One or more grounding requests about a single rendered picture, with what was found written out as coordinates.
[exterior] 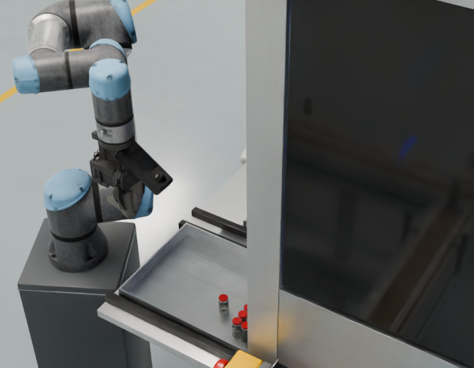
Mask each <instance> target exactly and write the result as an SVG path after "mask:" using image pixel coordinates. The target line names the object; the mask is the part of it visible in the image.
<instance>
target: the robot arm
mask: <svg viewBox="0 0 474 368"><path fill-rule="evenodd" d="M28 40H29V42H30V44H29V48H28V55H24V56H19V57H16V58H14V59H13V62H12V70H13V77H14V81H15V87H16V89H17V91H18V93H21V94H28V93H33V94H38V93H44V92H52V91H65V90H71V89H79V88H90V89H91V95H92V101H93V111H94V116H95V120H96V129H97V130H95V131H93V132H92V133H91V136H92V139H95V140H97V141H98V145H99V149H98V150H99V152H98V151H97V152H95V153H97V154H96V155H95V153H94V155H93V158H92V159H91V160H90V161H89V162H90V167H91V176H90V175H89V174H88V173H87V172H86V171H85V170H83V169H82V170H81V169H78V168H71V169H65V170H62V171H60V172H57V173H56V174H54V175H53V176H52V177H51V178H50V179H49V180H48V181H47V182H46V183H45V186H44V189H43V195H44V206H45V208H46V212H47V219H48V223H49V226H50V238H49V242H48V245H47V254H48V258H49V260H50V263H51V264H52V265H53V266H54V267H55V268H57V269H60V270H61V271H65V272H83V271H86V270H89V269H92V268H94V267H96V266H97V265H99V264H100V263H101V262H103V260H104V259H105V257H106V256H107V253H108V244H107V238H106V237H105V235H104V233H103V231H102V230H101V229H100V227H99V225H98V223H104V222H110V221H121V220H128V219H131V220H132V219H133V220H134V219H136V218H142V217H147V216H149V215H150V214H151V213H152V211H153V195H154V194H155V195H159V194H160V193H161V192H162V191H163V190H165V189H166V188H167V187H168V186H169V185H170V184H171V183H172V181H173V178H172V177H171V176H170V175H169V174H168V173H167V172H166V171H165V170H164V169H163V168H162V167H161V166H160V165H159V164H158V163H157V162H156V161H155V160H154V159H153V158H152V157H151V156H150V155H149V154H148V153H147V152H146V151H145V150H144V149H143V148H142V147H141V146H140V145H139V144H138V143H137V132H136V125H135V119H134V108H133V101H132V95H131V77H130V74H129V66H128V60H127V58H128V57H129V55H130V54H131V52H132V44H134V43H136V42H137V35H136V31H135V27H134V21H133V18H132V15H131V10H130V8H129V4H128V2H127V0H65V1H59V2H56V3H54V4H51V5H50V6H48V7H45V8H44V9H43V10H41V11H40V12H38V13H37V14H36V15H35V16H34V17H33V18H32V20H31V22H30V23H29V26H28ZM80 48H83V49H84V50H75V51H67V52H64V50H68V49H80ZM96 158H97V159H96ZM93 174H94V175H93Z"/></svg>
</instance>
